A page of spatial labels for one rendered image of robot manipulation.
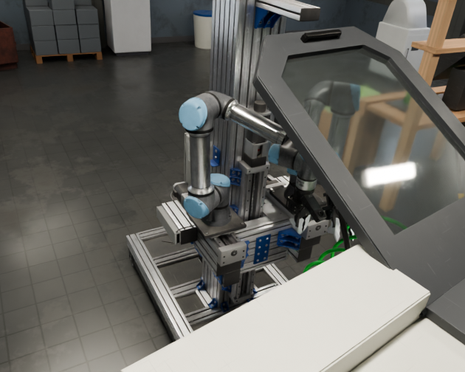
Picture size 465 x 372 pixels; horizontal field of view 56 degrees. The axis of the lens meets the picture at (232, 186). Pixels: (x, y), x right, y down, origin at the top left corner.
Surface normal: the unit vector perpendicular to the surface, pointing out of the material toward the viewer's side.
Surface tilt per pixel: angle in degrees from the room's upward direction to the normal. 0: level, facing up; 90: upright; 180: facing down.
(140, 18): 90
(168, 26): 90
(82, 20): 90
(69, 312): 0
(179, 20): 90
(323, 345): 0
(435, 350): 0
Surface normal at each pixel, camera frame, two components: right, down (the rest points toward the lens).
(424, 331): 0.07, -0.86
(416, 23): 0.49, 0.19
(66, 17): 0.45, 0.48
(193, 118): -0.49, 0.30
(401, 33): -0.86, 0.21
